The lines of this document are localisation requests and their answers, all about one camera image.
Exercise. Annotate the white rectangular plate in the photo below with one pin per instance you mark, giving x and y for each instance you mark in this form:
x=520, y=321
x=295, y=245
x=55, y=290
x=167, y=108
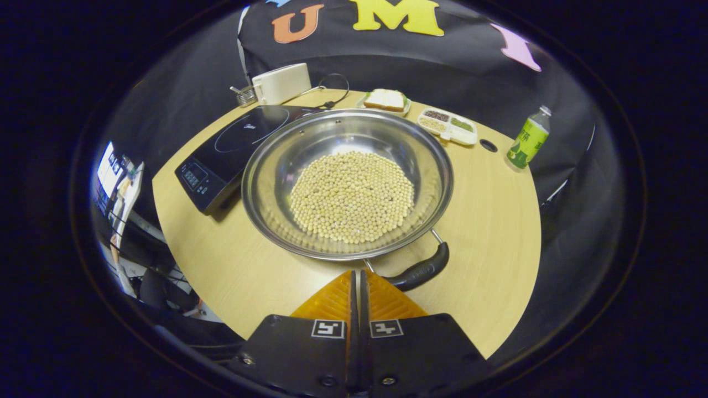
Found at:
x=407, y=106

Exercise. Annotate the stainless steel pot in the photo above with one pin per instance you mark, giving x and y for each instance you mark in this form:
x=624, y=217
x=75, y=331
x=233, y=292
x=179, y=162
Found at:
x=332, y=135

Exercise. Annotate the lit computer monitor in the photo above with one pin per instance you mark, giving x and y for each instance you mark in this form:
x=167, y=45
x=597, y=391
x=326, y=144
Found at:
x=108, y=168

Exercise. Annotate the black office chair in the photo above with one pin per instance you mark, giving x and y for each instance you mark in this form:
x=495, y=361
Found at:
x=160, y=290

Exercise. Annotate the black induction cooktop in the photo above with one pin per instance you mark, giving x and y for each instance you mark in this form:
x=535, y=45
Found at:
x=232, y=149

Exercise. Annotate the white toaster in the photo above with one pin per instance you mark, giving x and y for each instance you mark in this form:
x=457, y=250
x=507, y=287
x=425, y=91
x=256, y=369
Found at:
x=282, y=83

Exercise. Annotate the green drink bottle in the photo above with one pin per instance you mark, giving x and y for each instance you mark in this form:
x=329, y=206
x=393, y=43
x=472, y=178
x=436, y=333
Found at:
x=528, y=141

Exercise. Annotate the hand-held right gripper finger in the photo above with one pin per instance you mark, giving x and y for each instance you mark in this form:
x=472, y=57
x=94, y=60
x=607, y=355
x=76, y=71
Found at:
x=364, y=331
x=354, y=331

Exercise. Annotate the black table grommet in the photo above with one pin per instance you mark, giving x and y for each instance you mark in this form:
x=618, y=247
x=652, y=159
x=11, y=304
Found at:
x=488, y=145

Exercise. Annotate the white divided bean dish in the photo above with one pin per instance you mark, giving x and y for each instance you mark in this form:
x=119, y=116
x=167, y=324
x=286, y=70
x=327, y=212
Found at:
x=459, y=135

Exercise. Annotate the sandwich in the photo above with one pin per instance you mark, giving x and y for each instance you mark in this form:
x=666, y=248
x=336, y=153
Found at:
x=384, y=99

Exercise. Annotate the pile of soybeans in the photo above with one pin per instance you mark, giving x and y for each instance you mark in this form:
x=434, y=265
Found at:
x=351, y=199

